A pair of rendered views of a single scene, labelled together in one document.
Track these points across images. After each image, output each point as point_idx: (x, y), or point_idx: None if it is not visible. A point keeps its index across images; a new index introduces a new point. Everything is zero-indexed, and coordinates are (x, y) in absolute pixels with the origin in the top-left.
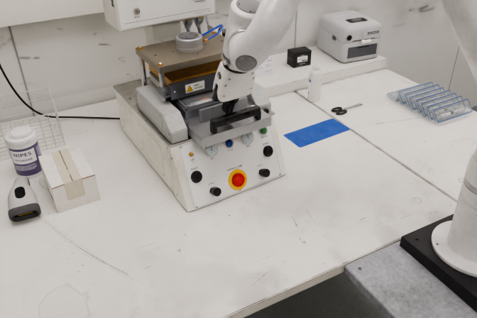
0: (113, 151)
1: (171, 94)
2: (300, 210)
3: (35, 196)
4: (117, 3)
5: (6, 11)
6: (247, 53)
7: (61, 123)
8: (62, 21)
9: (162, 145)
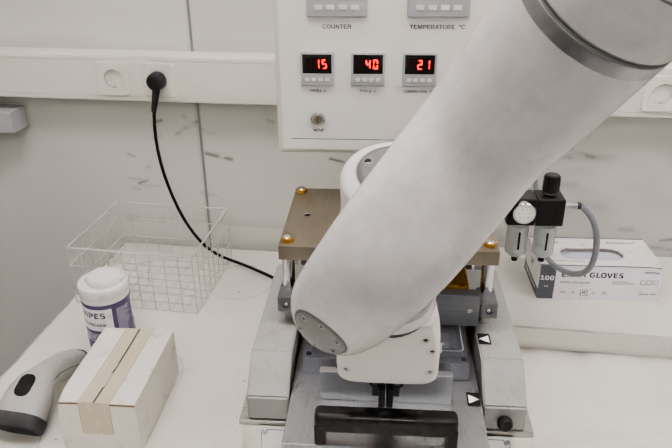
0: (248, 357)
1: None
2: None
3: (43, 401)
4: (281, 98)
5: (188, 79)
6: (313, 311)
7: (229, 271)
8: (275, 110)
9: None
